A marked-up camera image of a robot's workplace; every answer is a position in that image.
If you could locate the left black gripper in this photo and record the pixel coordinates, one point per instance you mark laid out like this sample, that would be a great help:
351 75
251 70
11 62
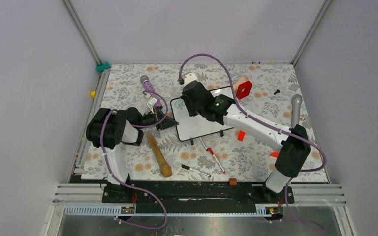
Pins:
168 122

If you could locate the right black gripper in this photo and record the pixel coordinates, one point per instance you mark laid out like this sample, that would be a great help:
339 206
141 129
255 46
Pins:
191 112

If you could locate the white whiteboard black frame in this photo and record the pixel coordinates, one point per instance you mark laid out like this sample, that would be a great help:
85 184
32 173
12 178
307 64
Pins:
188 127

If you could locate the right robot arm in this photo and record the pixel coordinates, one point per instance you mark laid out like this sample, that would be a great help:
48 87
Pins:
291 144

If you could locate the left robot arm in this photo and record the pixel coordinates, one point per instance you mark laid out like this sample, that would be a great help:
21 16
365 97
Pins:
110 127

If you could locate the floral patterned mat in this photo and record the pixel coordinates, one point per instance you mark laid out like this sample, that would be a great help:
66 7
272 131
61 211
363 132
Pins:
248 160

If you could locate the blue capped marker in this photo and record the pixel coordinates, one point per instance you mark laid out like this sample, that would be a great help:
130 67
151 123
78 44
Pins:
204 145

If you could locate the purple glitter microphone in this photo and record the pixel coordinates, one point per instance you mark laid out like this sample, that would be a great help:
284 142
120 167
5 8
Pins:
150 89

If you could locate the red square block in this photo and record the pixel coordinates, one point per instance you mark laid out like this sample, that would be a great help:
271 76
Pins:
243 89

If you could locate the red capped marker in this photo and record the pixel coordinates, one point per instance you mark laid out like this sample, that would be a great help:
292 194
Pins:
216 159

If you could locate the black capped marker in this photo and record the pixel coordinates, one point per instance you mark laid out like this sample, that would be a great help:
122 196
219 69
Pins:
195 170

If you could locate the red rectangular block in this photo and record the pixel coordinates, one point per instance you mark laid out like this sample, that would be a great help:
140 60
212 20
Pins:
241 136

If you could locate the teal clamp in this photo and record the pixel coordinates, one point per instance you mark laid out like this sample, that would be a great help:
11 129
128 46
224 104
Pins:
101 68

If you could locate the brown small block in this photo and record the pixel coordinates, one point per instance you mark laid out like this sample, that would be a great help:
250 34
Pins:
232 182

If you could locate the red wedge block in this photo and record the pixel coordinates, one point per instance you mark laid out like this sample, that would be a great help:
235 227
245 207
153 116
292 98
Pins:
274 154

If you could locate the silver grey microphone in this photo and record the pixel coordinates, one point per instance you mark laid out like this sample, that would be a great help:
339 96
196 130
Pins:
296 103

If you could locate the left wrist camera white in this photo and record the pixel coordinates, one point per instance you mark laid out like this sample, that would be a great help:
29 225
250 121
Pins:
152 104

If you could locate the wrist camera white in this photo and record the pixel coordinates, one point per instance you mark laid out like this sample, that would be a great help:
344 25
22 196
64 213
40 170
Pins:
152 104
187 78

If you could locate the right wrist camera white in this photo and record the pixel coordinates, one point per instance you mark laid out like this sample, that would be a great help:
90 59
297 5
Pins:
187 78

